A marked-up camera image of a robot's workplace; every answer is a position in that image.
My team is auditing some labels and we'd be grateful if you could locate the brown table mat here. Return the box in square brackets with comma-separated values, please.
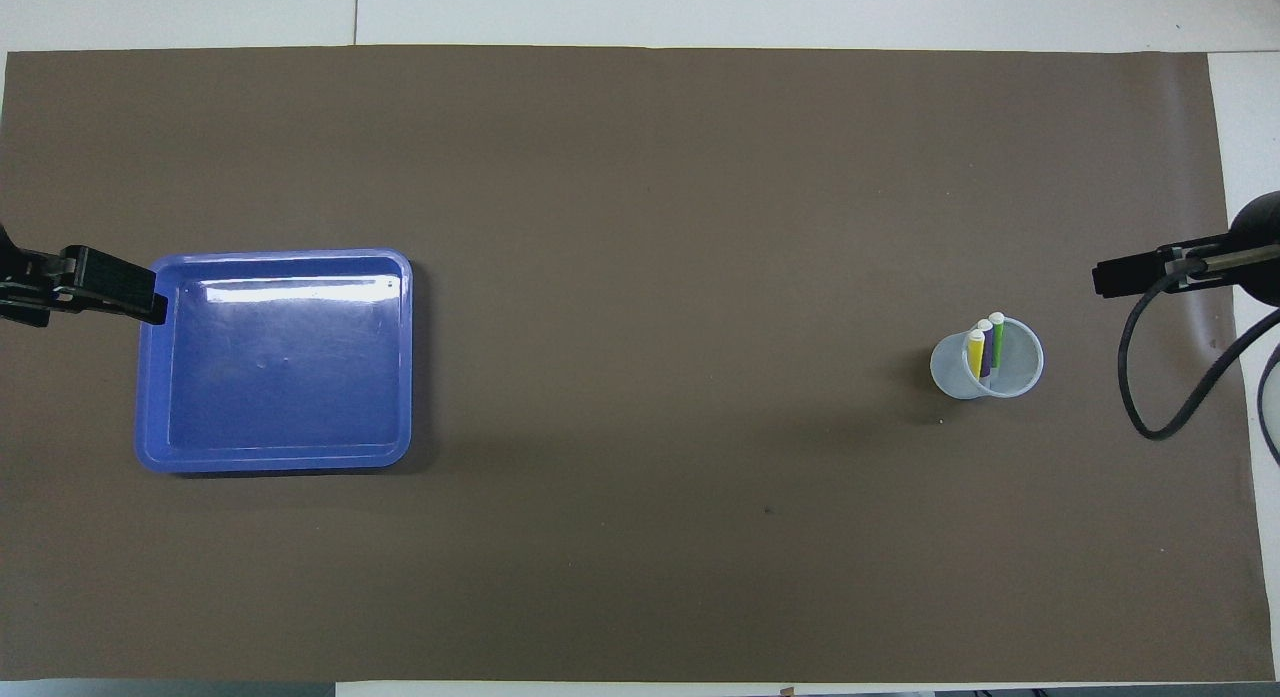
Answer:
[0, 44, 1276, 684]

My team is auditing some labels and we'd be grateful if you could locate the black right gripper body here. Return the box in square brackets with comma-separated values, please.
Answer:
[1185, 190, 1280, 308]

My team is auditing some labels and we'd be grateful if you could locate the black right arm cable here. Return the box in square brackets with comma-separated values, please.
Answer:
[1120, 257, 1280, 440]

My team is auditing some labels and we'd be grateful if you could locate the translucent plastic cup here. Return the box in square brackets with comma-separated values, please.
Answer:
[930, 317, 1045, 400]

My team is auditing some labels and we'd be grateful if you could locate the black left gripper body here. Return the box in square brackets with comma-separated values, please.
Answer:
[0, 225, 63, 328]

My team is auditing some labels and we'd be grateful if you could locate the blue plastic tray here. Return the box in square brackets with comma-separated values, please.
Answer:
[135, 248, 413, 475]

